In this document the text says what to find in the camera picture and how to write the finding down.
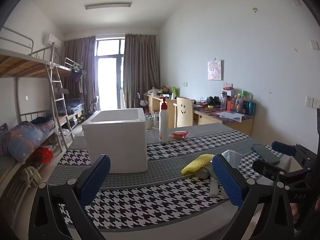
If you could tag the red plastic bag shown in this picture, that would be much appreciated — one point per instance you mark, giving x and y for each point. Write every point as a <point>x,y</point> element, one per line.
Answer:
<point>43,155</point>

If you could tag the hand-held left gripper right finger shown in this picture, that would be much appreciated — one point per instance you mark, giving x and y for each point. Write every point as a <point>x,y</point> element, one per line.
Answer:
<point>228,182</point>

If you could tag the green packet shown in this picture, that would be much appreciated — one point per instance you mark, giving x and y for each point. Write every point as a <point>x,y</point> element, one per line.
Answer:
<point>175,91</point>

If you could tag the blue plaid bedding bundle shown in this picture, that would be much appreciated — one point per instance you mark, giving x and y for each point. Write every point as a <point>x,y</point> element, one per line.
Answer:
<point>27,137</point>

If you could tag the ceiling tube light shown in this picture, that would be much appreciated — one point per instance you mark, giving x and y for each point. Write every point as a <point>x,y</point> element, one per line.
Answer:
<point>108,5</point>

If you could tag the long wooden desk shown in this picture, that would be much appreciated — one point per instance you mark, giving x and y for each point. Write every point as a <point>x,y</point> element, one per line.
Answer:
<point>210,118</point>

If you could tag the beige cloth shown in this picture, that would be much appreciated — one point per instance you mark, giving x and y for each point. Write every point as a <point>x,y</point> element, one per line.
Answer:
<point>30,176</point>

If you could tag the balcony glass door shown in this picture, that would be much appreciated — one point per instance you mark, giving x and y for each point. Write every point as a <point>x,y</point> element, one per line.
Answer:
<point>110,80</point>

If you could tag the red snack packet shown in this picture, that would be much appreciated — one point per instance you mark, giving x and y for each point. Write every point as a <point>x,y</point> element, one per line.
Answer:
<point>178,135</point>

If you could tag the yellow sponge cloth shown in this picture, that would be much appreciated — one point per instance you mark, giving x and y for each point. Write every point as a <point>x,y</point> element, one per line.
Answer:
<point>197,163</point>

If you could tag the white air conditioner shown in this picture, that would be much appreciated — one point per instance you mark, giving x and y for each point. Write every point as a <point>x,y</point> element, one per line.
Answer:
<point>51,40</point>

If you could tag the purple crumpled quilt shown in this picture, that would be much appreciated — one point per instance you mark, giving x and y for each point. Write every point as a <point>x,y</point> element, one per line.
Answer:
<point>3,140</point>

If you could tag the houndstooth tablecloth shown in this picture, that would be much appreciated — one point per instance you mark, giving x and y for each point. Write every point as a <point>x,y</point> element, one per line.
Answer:
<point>150,200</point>

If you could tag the white wall socket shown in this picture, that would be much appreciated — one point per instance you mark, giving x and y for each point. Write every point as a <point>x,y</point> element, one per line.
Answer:
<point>311,102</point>

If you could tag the pink cartoon wall picture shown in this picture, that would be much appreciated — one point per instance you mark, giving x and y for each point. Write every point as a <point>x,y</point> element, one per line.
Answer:
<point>215,70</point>

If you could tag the white foam box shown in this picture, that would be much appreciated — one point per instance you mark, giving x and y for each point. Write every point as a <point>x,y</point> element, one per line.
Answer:
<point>117,142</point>

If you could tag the white pump bottle red cap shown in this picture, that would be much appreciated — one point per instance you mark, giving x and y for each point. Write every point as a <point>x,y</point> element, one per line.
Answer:
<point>164,125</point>

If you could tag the folded dark blue bedding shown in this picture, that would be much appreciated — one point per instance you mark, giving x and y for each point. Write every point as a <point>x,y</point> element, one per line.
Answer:
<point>71,106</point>

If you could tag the black headphones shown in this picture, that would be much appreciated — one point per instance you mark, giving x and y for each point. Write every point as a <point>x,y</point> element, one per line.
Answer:
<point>212,101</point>

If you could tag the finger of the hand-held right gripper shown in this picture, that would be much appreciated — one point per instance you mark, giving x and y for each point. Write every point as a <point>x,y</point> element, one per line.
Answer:
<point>283,148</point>
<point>267,167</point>

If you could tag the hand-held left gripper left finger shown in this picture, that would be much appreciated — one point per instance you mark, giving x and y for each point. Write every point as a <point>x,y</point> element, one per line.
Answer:
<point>96,180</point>

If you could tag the brown curtain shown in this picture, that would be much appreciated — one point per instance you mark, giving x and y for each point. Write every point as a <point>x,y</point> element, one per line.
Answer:
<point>80,67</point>
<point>141,67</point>

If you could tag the hanging dark clothes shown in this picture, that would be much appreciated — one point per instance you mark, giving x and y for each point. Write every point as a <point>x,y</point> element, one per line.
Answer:
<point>76,74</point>

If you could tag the group of toiletry bottles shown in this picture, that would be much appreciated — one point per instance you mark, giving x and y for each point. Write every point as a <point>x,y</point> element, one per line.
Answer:
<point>240,103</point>

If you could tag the black folding chair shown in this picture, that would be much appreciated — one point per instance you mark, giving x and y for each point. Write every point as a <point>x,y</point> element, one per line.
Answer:
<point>92,107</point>

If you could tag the black smartphone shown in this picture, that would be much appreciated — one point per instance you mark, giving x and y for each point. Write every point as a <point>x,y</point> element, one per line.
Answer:
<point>265,153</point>

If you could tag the printed papers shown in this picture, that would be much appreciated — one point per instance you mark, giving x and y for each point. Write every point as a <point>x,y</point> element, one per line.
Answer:
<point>230,116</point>

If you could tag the person's right hand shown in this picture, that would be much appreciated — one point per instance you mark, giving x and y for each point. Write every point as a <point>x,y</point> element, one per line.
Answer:
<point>295,211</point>

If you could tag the small white cloth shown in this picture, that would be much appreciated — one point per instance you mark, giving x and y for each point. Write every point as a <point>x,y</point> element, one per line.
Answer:
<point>215,187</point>

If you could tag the metal bunk bed with ladder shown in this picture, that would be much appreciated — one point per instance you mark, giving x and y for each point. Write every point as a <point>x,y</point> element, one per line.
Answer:
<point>25,60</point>

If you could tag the wooden chair with smiley face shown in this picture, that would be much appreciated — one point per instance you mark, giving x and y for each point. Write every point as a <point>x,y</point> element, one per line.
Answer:
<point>184,112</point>

